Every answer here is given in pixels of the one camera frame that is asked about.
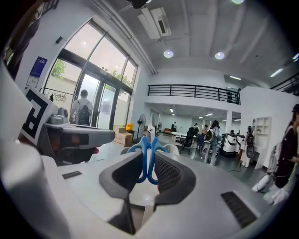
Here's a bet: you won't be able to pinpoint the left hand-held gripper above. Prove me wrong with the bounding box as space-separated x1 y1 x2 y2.
0 58 115 239

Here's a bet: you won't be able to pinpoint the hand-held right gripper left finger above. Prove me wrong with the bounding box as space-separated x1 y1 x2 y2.
57 151 144 239

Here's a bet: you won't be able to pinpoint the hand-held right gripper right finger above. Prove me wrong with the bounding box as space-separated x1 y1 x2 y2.
137 151 278 239

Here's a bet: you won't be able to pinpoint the blue-handled scissors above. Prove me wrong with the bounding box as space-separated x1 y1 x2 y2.
127 114 169 185

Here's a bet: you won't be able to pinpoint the brown cardboard box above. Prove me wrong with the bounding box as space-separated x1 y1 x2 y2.
113 126 134 148

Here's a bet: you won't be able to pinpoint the white pod-shaped device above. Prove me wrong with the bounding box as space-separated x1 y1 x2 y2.
251 174 274 193
199 140 212 156

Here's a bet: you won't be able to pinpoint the white and black robot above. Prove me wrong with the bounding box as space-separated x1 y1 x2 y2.
236 134 246 152
221 133 238 157

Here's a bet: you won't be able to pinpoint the black clothes rack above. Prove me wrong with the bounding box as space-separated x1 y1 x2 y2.
39 86 75 103

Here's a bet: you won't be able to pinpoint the black swivel chair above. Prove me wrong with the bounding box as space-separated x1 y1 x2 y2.
179 127 198 155

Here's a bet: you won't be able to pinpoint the black-framed glass doors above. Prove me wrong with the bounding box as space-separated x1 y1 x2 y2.
44 20 138 131

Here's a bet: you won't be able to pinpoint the long white table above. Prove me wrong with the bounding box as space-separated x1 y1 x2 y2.
171 131 194 145

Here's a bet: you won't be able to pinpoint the black balcony railing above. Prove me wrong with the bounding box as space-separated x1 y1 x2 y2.
147 84 241 105

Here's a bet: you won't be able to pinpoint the ceiling air conditioner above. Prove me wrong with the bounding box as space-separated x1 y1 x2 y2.
137 7 172 40

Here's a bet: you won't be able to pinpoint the white wall shelf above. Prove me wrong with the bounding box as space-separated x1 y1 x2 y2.
251 116 272 141

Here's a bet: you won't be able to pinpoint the blue wall poster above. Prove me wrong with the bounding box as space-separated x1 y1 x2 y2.
26 56 49 88

